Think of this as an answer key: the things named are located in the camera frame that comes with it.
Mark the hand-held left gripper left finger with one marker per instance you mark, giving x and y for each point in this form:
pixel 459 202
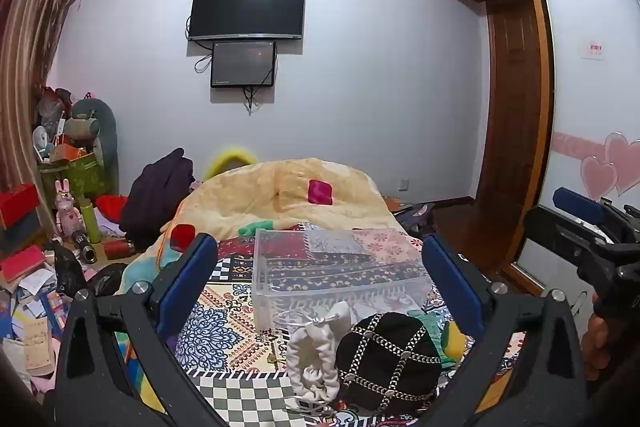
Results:
pixel 189 278

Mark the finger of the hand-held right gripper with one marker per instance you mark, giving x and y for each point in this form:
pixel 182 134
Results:
pixel 577 204

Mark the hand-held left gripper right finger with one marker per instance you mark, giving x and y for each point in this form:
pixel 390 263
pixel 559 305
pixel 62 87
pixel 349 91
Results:
pixel 451 278

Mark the clear plastic storage box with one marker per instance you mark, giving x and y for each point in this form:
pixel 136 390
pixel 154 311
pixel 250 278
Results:
pixel 320 277

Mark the white knitted bag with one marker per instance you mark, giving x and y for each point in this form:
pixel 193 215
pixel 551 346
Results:
pixel 315 352

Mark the red soft item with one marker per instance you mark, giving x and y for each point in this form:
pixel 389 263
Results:
pixel 183 237

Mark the green soft cloth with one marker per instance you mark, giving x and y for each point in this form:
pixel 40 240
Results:
pixel 430 329

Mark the yellow soft item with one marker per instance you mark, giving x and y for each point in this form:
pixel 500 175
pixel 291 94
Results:
pixel 456 339

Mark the person's right hand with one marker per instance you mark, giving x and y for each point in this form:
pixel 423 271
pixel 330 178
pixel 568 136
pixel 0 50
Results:
pixel 595 344

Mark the patterned blanket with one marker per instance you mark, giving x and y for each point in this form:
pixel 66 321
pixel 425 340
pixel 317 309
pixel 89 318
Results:
pixel 220 342

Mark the red thermos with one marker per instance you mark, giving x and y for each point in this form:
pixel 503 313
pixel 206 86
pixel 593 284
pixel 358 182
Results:
pixel 118 249

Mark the bags on floor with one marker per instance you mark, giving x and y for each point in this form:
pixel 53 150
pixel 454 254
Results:
pixel 410 212

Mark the green crumpled cloth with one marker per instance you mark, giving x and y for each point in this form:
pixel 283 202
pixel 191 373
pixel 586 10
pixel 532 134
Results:
pixel 255 227

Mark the dark jacket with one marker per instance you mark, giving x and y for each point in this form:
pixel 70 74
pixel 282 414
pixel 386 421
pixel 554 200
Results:
pixel 155 197

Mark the yellow duvet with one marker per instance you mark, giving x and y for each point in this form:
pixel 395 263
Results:
pixel 240 197

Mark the brown wooden door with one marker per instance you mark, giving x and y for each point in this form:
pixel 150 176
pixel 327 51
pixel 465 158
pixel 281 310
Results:
pixel 515 132

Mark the sliding wardrobe door with hearts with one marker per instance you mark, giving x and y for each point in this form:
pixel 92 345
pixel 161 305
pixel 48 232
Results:
pixel 585 107

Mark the red cloth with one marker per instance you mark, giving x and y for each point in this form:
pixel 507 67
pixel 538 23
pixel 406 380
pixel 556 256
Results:
pixel 111 207

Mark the black cylinder flask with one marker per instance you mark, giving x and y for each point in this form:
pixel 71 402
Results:
pixel 85 248

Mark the green bottle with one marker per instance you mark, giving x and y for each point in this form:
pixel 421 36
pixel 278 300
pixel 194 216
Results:
pixel 90 222

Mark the black plastic bag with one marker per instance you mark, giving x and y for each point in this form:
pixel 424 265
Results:
pixel 67 272

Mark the pink rabbit doll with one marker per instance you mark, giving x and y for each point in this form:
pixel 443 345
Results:
pixel 67 209

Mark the green cardboard box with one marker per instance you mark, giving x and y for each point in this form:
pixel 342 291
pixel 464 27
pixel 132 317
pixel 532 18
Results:
pixel 82 177

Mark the magenta cloth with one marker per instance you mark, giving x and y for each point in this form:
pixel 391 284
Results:
pixel 320 192

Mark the pile of papers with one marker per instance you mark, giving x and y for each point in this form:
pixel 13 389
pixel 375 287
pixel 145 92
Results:
pixel 30 322

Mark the red book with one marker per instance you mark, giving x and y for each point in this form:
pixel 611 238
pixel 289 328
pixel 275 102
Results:
pixel 22 263

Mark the grey-green plush toy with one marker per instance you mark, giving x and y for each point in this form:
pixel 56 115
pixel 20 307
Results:
pixel 92 127

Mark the red box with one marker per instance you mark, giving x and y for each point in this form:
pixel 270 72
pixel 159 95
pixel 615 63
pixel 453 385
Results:
pixel 17 207

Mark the small white fan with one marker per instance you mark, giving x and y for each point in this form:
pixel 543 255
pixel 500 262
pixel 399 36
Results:
pixel 42 141

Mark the striped brown curtain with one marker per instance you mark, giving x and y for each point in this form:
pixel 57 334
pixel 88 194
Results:
pixel 30 57

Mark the wall socket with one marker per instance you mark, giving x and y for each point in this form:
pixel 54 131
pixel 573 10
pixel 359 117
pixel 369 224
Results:
pixel 404 184

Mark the small wall-mounted monitor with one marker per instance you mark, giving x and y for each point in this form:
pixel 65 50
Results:
pixel 243 64

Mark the wall-mounted television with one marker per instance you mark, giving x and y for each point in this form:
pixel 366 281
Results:
pixel 247 9

